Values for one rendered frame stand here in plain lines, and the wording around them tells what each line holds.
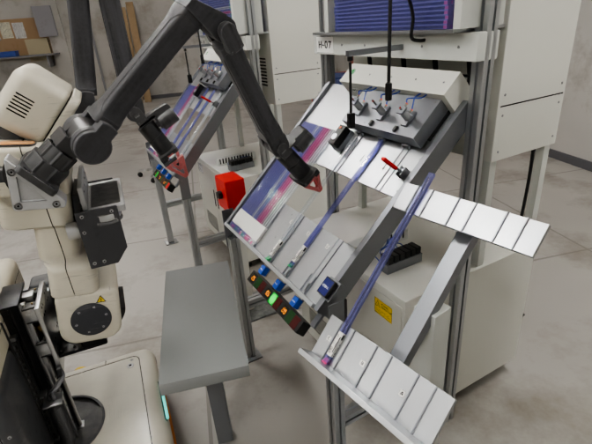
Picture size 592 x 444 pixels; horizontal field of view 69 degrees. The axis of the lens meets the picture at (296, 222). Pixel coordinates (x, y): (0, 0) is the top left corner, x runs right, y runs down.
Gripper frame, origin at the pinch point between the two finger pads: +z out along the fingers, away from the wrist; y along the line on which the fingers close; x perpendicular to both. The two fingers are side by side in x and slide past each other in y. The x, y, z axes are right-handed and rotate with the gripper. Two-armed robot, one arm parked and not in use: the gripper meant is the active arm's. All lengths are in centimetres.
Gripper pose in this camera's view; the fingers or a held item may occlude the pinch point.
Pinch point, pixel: (318, 188)
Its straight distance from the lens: 144.7
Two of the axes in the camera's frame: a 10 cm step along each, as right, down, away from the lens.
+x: -6.2, 7.8, -0.7
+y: -5.1, -3.4, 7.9
